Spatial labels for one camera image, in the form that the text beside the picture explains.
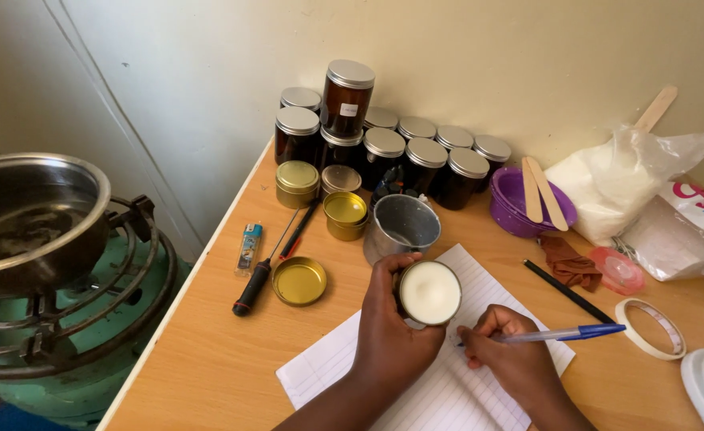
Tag person's left hand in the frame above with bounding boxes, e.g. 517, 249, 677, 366
355, 253, 449, 390

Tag person's right hand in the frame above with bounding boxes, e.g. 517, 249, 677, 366
457, 304, 560, 414

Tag tin of white candle wax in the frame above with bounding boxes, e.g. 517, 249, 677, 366
397, 260, 463, 327

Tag blue ballpoint pen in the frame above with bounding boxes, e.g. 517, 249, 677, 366
455, 323, 627, 348

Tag lined white paper sheet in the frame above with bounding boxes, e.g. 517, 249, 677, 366
275, 243, 577, 431

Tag black pencil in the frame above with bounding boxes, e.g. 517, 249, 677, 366
522, 259, 617, 325

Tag brown cloth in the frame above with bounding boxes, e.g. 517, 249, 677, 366
538, 235, 603, 293

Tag purple plastic bowl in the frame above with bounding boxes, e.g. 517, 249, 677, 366
488, 166, 579, 239

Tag steel cup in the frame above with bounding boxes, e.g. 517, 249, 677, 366
363, 193, 443, 267

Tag pink plastic lid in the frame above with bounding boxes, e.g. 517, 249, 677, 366
588, 246, 646, 297

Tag wooden stirring stick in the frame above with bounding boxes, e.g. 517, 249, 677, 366
526, 156, 570, 232
520, 156, 544, 224

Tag roll of white tape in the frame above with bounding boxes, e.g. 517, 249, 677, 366
614, 297, 687, 362

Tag small black bottle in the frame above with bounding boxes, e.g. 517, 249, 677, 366
371, 166, 407, 208

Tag open gold tin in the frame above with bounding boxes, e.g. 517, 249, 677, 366
322, 191, 370, 242

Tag plastic bag of white wax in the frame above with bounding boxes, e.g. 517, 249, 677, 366
544, 125, 704, 247

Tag gold tin lid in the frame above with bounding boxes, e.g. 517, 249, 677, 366
271, 256, 328, 308

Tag group of amber glass jars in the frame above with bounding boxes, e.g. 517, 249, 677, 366
274, 59, 512, 212

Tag gold tin with clear lid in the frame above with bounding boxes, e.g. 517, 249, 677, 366
320, 164, 363, 200

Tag clear bag with red print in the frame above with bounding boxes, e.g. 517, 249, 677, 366
618, 181, 704, 283

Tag black and red pen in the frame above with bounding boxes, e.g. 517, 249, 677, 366
278, 199, 322, 262

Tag closed gold tin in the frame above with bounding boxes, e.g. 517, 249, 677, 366
275, 160, 321, 210

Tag blue printed lighter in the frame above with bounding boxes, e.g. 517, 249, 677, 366
234, 223, 263, 278

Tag wide wooden stick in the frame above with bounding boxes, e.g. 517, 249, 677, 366
633, 85, 679, 133

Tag black gas burner stand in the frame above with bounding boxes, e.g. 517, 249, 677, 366
0, 194, 180, 382

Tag green gas cylinder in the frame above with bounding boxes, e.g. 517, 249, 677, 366
0, 235, 196, 429

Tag steel cooking pot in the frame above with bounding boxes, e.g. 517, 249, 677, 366
0, 152, 113, 299

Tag black handled screwdriver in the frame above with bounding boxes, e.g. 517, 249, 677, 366
231, 208, 302, 318

